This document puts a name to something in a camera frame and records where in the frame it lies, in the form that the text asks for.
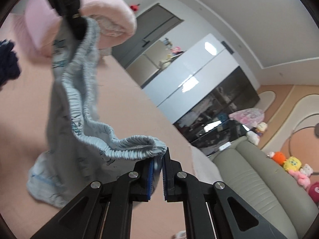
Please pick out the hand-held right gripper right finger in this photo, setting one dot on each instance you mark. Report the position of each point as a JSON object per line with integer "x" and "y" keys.
{"x": 164, "y": 179}

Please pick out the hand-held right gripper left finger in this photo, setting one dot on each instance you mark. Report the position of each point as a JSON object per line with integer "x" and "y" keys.
{"x": 150, "y": 179}

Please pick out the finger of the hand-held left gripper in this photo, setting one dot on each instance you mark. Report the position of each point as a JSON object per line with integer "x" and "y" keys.
{"x": 77, "y": 27}

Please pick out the light blue printed pants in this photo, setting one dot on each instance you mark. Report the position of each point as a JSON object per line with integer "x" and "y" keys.
{"x": 64, "y": 129}

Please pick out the rolled pink quilt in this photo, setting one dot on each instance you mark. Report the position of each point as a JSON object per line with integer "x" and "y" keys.
{"x": 112, "y": 17}

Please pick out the pale pink dotted pillow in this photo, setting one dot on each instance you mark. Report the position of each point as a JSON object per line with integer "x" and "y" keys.
{"x": 204, "y": 164}

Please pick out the white charger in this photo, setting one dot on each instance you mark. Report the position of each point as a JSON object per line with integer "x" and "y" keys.
{"x": 224, "y": 145}

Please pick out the grey door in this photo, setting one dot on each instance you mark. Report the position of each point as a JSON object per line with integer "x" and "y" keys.
{"x": 154, "y": 22}

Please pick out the navy blue garment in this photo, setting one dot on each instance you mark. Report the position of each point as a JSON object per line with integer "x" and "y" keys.
{"x": 8, "y": 64}

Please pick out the gold fridge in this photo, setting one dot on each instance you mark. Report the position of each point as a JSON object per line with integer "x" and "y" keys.
{"x": 147, "y": 64}

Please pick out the beige padded headboard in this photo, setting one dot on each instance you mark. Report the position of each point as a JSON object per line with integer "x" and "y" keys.
{"x": 249, "y": 179}

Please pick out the pink doll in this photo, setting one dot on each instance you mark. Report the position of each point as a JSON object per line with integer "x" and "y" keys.
{"x": 175, "y": 49}

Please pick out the pink printed umbrella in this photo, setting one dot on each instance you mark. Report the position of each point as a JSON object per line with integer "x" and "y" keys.
{"x": 246, "y": 117}

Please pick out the white cat plush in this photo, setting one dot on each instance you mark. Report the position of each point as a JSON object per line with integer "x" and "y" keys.
{"x": 256, "y": 132}

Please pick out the white glossy wardrobe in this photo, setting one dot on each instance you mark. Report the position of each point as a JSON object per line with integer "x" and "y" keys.
{"x": 194, "y": 77}

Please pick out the orange plush toy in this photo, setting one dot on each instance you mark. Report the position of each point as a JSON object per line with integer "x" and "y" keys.
{"x": 278, "y": 158}

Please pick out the yellow square plush toy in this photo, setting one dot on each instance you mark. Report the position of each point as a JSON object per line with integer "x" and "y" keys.
{"x": 293, "y": 163}

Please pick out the pink plush toy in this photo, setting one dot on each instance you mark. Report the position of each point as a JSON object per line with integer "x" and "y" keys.
{"x": 302, "y": 176}

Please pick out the red plush toy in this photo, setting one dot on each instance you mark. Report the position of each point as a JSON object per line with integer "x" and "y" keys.
{"x": 314, "y": 190}

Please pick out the colourful plush wall toy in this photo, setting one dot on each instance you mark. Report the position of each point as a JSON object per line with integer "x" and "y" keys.
{"x": 135, "y": 7}

